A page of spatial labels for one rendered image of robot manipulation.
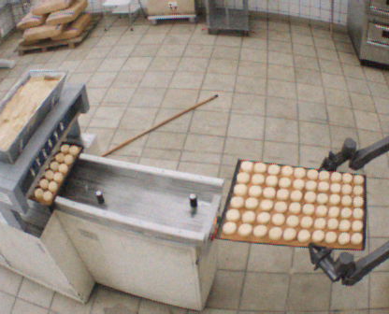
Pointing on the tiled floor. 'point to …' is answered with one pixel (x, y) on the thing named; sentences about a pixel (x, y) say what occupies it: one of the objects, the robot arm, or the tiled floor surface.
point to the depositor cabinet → (42, 243)
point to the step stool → (123, 8)
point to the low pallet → (58, 40)
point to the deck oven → (378, 33)
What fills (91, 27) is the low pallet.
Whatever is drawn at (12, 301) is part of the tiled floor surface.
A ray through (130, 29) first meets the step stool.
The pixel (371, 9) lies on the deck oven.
